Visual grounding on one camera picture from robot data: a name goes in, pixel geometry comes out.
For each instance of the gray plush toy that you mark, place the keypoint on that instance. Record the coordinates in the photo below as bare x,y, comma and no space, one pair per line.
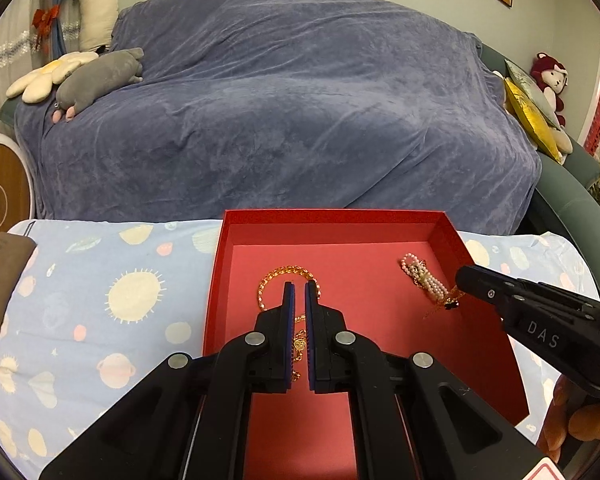
95,82

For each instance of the red monkey plush toy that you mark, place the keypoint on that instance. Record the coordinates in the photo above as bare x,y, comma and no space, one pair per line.
547,67

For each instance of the green sofa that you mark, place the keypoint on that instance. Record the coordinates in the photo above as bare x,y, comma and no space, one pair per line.
575,205

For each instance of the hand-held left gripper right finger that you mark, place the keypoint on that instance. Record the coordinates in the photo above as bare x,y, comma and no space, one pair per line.
310,320

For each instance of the blue covered sofa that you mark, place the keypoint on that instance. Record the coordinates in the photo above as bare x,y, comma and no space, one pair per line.
280,110

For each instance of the gold cushion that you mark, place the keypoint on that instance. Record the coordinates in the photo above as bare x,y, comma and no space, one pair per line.
522,105

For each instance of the red bow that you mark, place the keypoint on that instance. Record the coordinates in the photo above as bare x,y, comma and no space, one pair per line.
45,16

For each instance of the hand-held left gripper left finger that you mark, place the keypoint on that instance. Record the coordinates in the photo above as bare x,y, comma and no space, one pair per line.
289,320

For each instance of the red cardboard box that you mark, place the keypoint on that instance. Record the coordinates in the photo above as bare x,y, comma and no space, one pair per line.
375,275

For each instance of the white long plush toy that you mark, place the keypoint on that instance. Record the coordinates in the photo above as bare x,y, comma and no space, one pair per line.
97,15

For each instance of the person's right hand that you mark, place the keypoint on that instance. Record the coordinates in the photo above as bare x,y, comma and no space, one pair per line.
580,420

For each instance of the white curtain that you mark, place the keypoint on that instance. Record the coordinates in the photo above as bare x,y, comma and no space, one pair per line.
10,105

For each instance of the cream flower cushion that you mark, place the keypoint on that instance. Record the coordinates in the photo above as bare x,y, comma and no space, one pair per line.
35,85

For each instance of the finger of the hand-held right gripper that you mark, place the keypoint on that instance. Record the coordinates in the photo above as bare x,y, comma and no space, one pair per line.
480,285

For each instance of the silver cushion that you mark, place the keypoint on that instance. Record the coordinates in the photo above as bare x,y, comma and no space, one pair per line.
522,76

